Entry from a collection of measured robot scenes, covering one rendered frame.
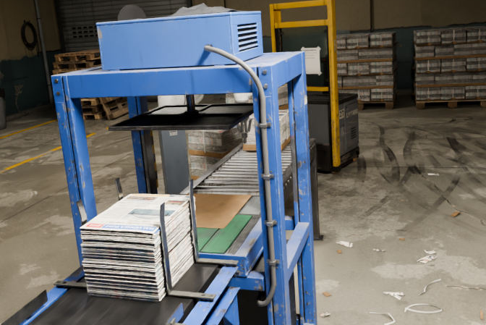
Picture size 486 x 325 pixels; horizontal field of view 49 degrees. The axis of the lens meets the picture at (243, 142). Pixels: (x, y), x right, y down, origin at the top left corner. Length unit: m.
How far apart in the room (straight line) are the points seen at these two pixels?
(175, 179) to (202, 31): 2.23
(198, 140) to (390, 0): 7.21
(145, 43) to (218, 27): 0.33
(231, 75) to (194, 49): 0.24
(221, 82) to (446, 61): 7.68
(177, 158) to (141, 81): 2.08
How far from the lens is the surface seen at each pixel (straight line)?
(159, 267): 1.89
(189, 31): 2.18
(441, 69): 9.50
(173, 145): 4.17
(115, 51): 2.33
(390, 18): 11.12
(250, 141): 3.79
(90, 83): 2.28
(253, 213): 2.62
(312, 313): 2.97
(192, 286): 1.99
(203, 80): 2.05
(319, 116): 5.99
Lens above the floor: 1.72
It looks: 13 degrees down
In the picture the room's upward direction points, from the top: 4 degrees counter-clockwise
